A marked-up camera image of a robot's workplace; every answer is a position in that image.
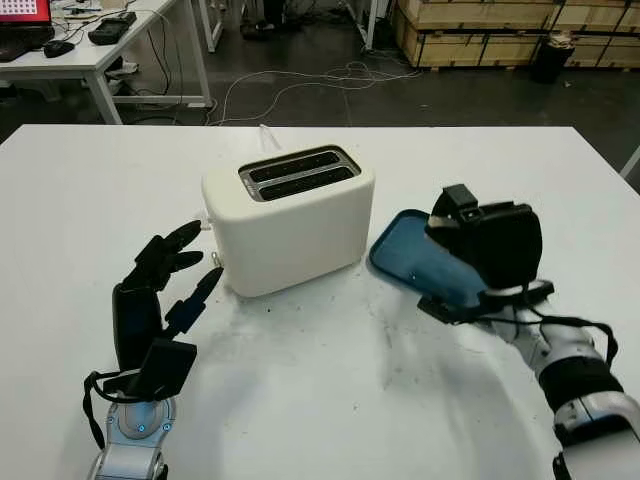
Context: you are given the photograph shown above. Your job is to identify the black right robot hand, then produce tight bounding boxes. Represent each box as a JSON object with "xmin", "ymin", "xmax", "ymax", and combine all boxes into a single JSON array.
[{"xmin": 424, "ymin": 184, "xmax": 544, "ymax": 292}]

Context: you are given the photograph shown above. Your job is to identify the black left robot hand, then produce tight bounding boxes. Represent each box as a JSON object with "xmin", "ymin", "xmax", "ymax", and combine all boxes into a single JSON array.
[{"xmin": 110, "ymin": 219, "xmax": 225, "ymax": 374}]

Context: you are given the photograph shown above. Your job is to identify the blue plastic tray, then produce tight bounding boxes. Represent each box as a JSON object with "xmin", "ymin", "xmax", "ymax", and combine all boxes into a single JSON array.
[{"xmin": 368, "ymin": 208, "xmax": 489, "ymax": 314}]

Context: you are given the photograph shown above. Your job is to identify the white two-slot toaster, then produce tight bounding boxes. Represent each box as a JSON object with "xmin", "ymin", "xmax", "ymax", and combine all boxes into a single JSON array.
[{"xmin": 201, "ymin": 144, "xmax": 376, "ymax": 299}]

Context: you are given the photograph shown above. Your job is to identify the white furniture piece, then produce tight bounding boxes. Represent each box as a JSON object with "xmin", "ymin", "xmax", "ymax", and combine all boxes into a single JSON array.
[{"xmin": 618, "ymin": 144, "xmax": 640, "ymax": 194}]

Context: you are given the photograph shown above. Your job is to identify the black trash bin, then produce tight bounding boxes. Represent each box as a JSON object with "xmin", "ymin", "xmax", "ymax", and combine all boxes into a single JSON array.
[{"xmin": 529, "ymin": 30, "xmax": 579, "ymax": 85}]

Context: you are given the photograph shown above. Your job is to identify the stacked wooden crates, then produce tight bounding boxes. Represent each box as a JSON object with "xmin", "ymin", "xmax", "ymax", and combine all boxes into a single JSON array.
[{"xmin": 392, "ymin": 0, "xmax": 640, "ymax": 71}]

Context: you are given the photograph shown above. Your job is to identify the white office desk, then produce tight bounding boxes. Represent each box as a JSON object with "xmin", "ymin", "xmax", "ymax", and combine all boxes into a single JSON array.
[{"xmin": 0, "ymin": 0, "xmax": 214, "ymax": 126}]

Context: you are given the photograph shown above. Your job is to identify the black handheld controller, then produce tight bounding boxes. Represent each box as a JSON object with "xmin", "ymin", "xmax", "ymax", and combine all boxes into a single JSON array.
[{"xmin": 88, "ymin": 12, "xmax": 138, "ymax": 44}]

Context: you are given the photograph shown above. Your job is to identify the black laptop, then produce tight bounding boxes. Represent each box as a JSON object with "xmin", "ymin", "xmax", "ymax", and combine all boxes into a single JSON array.
[{"xmin": 0, "ymin": 0, "xmax": 55, "ymax": 64}]

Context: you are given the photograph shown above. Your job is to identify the person legs in dark trousers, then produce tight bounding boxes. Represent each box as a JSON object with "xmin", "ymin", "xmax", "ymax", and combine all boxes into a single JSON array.
[{"xmin": 239, "ymin": 0, "xmax": 284, "ymax": 40}]

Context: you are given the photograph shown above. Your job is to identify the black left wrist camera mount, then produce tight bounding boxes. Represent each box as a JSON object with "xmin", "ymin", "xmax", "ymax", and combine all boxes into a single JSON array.
[{"xmin": 102, "ymin": 337, "xmax": 198, "ymax": 401}]

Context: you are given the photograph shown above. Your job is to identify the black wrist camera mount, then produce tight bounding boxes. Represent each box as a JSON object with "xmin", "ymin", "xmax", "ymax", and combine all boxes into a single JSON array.
[
  {"xmin": 102, "ymin": 337, "xmax": 198, "ymax": 401},
  {"xmin": 417, "ymin": 280, "xmax": 555, "ymax": 326}
]

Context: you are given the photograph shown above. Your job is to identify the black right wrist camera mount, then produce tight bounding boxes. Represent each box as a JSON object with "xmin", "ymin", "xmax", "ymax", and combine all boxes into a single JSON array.
[{"xmin": 417, "ymin": 280, "xmax": 555, "ymax": 326}]

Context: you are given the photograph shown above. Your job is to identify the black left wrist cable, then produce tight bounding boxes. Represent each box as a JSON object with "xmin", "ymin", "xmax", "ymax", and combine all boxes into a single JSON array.
[{"xmin": 82, "ymin": 369, "xmax": 110, "ymax": 451}]

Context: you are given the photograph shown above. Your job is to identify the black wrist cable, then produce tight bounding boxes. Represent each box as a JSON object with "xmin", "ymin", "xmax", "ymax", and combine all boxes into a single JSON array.
[
  {"xmin": 82, "ymin": 369, "xmax": 110, "ymax": 451},
  {"xmin": 519, "ymin": 289, "xmax": 619, "ymax": 384}
]

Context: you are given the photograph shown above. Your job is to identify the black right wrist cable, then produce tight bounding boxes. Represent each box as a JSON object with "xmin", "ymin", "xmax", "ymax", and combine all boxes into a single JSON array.
[{"xmin": 519, "ymin": 289, "xmax": 619, "ymax": 384}]

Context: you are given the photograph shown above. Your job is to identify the white toaster power cord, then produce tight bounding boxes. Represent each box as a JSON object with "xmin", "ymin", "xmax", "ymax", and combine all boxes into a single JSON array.
[{"xmin": 258, "ymin": 123, "xmax": 281, "ymax": 151}]

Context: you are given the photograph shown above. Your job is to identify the white table leg frame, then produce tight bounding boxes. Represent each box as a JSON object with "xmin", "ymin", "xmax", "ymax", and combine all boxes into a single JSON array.
[
  {"xmin": 197, "ymin": 0, "xmax": 224, "ymax": 54},
  {"xmin": 344, "ymin": 0, "xmax": 376, "ymax": 51}
]

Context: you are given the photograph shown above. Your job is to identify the white floor cable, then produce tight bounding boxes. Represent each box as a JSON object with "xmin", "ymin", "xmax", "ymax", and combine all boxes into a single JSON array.
[{"xmin": 207, "ymin": 62, "xmax": 424, "ymax": 126}]

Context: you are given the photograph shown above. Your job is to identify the black hanging desk cable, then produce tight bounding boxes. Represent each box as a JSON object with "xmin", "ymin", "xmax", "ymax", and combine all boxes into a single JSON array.
[{"xmin": 147, "ymin": 9, "xmax": 174, "ymax": 96}]

